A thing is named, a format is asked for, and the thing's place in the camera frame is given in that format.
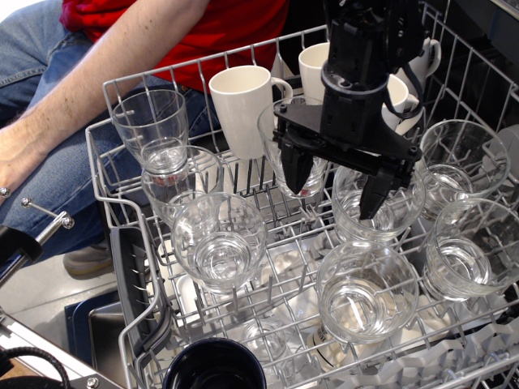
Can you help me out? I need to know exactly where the metal clamp with knobs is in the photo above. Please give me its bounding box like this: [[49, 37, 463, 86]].
[[1, 198, 75, 287]]

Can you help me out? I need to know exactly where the grey wire dishwasher rack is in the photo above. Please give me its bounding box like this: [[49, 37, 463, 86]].
[[84, 0, 519, 389]]

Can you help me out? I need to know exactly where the white mug middle back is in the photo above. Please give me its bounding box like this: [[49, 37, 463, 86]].
[[298, 42, 329, 100]]

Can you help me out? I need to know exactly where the small glass lower rack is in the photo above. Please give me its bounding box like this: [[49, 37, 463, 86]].
[[241, 318, 287, 363]]

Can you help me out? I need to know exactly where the white mug far back right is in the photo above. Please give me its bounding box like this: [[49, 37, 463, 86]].
[[409, 37, 442, 92]]

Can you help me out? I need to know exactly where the grey shoe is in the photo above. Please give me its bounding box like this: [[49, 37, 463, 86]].
[[62, 242, 113, 280]]

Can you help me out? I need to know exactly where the white mug right front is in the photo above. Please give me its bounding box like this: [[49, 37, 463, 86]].
[[381, 75, 423, 135]]

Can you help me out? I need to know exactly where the red shirt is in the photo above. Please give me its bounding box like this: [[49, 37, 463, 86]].
[[59, 0, 290, 91]]

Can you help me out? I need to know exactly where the tall glass tumbler centre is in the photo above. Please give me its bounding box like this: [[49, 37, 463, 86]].
[[257, 95, 328, 199]]

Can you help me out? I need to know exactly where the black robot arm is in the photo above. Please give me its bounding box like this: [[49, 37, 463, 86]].
[[273, 1, 426, 220]]

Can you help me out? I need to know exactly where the dark blue mug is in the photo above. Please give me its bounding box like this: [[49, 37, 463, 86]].
[[161, 338, 267, 388]]

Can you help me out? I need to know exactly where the glass cup under tumbler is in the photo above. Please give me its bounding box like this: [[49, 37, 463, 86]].
[[141, 145, 224, 226]]

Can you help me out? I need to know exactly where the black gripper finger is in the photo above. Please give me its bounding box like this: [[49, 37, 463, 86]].
[[359, 168, 396, 220], [281, 141, 313, 195]]

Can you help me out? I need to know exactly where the tall glass tumbler back left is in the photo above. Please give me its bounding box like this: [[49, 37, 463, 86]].
[[112, 88, 189, 175]]

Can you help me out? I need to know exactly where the round glass cup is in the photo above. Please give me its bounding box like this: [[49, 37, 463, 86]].
[[316, 241, 419, 344], [171, 192, 268, 295], [332, 166, 426, 242], [422, 198, 518, 302], [415, 119, 511, 220]]

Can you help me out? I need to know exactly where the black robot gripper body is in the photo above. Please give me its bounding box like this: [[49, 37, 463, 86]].
[[275, 18, 422, 189]]

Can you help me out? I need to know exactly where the grey rack handle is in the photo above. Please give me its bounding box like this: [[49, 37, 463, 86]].
[[110, 226, 169, 357]]

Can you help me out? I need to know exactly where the person's bare forearm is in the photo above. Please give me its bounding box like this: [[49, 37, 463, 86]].
[[1, 1, 208, 190]]

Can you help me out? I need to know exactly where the tall white mug left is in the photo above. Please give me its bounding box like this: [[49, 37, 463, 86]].
[[208, 65, 293, 160]]

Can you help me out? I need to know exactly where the tall glass tumbler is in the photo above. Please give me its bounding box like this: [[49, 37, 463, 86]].
[[257, 95, 328, 199], [112, 88, 189, 175]]

